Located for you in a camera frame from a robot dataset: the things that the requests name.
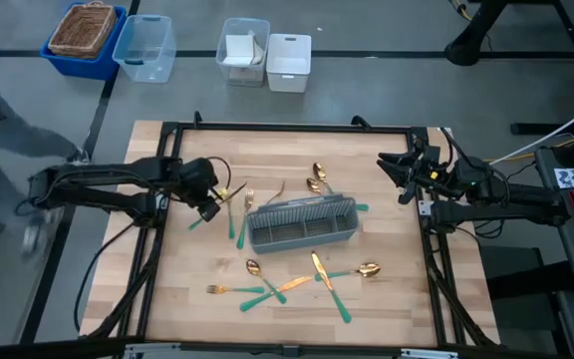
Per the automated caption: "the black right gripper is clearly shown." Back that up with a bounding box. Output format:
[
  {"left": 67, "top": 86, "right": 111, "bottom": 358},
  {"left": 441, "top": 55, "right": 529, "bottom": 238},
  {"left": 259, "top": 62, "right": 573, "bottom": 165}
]
[{"left": 377, "top": 145, "right": 456, "bottom": 194}]

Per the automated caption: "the gold fork green handle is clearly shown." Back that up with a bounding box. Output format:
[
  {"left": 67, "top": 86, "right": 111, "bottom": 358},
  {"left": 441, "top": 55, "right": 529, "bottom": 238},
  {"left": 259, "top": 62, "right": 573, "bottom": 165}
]
[
  {"left": 205, "top": 283, "right": 266, "bottom": 295},
  {"left": 264, "top": 179, "right": 287, "bottom": 205},
  {"left": 219, "top": 186, "right": 237, "bottom": 240},
  {"left": 235, "top": 187, "right": 256, "bottom": 250}
]

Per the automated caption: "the grey plastic cutlery basket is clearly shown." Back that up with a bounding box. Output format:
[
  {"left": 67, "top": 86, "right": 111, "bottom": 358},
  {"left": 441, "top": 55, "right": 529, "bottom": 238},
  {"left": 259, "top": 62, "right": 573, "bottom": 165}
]
[{"left": 245, "top": 193, "right": 361, "bottom": 255}]

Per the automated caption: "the clear plastic storage bin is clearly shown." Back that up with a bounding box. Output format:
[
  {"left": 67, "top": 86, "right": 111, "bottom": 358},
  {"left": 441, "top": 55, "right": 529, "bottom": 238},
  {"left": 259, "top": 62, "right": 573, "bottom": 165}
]
[
  {"left": 112, "top": 13, "right": 177, "bottom": 85},
  {"left": 215, "top": 17, "right": 272, "bottom": 89}
]

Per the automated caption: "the white plastic bin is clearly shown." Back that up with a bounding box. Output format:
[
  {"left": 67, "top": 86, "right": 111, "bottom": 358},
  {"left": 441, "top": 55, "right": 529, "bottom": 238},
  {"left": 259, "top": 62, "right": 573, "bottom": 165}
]
[{"left": 265, "top": 32, "right": 313, "bottom": 95}]

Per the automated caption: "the white paper box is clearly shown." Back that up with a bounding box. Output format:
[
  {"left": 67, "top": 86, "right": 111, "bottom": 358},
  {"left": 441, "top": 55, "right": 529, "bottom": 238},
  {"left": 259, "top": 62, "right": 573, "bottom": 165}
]
[{"left": 222, "top": 30, "right": 266, "bottom": 67}]

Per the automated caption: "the black stand leg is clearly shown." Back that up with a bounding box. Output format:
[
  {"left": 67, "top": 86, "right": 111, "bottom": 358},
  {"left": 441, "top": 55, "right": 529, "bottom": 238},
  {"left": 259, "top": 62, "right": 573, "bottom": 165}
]
[{"left": 443, "top": 0, "right": 512, "bottom": 68}]

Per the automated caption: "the blue plastic bin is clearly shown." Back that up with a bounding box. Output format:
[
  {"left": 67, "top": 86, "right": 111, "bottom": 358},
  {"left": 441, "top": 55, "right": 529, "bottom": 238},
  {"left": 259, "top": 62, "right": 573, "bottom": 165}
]
[{"left": 40, "top": 2, "right": 129, "bottom": 82}]

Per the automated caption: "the person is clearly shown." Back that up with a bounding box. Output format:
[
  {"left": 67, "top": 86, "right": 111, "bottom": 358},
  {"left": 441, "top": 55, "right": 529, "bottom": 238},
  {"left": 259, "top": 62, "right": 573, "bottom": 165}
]
[{"left": 0, "top": 67, "right": 92, "bottom": 166}]

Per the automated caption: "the black cart base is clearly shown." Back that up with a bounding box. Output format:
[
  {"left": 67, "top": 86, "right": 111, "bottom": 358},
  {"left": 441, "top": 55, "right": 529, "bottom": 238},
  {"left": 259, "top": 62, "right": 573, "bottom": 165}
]
[{"left": 480, "top": 243, "right": 574, "bottom": 359}]

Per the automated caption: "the brown wicker basket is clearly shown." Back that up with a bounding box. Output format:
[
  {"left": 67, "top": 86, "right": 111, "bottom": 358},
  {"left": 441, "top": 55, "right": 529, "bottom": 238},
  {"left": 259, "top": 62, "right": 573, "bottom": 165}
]
[{"left": 47, "top": 0, "right": 119, "bottom": 61}]

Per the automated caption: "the black crossbar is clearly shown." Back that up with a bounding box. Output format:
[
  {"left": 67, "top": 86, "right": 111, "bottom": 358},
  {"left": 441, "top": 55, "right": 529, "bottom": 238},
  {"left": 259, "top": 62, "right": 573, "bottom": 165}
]
[{"left": 0, "top": 336, "right": 574, "bottom": 359}]

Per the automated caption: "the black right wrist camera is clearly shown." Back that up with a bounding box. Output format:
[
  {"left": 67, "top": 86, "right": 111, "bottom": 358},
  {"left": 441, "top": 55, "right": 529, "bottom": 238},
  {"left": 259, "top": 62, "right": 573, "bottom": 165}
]
[{"left": 398, "top": 181, "right": 418, "bottom": 206}]

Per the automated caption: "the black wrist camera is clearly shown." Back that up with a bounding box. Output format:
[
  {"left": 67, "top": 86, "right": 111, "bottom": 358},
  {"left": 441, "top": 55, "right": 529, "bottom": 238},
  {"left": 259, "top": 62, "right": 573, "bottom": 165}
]
[
  {"left": 398, "top": 181, "right": 418, "bottom": 206},
  {"left": 199, "top": 197, "right": 221, "bottom": 224}
]

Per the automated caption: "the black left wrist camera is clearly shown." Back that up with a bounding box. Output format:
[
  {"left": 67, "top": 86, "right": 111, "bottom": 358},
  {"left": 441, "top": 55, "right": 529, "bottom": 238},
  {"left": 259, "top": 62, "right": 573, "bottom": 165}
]
[{"left": 199, "top": 197, "right": 221, "bottom": 224}]

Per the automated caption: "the black metal table frame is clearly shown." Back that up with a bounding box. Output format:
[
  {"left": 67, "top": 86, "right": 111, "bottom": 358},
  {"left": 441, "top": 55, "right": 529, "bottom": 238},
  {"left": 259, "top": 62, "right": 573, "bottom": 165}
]
[{"left": 83, "top": 110, "right": 500, "bottom": 350}]

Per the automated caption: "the yellow cable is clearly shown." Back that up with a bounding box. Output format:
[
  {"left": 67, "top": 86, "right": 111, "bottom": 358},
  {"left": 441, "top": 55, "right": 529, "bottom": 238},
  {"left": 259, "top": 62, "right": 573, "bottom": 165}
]
[{"left": 483, "top": 127, "right": 574, "bottom": 164}]

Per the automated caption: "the white cable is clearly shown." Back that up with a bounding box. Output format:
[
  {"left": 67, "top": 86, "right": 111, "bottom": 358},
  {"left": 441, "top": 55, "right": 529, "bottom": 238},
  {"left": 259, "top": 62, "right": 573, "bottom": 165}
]
[{"left": 488, "top": 94, "right": 574, "bottom": 166}]

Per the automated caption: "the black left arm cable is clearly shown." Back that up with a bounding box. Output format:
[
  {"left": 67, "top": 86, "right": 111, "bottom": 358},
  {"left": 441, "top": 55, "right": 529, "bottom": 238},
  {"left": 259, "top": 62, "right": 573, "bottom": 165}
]
[{"left": 72, "top": 221, "right": 137, "bottom": 334}]

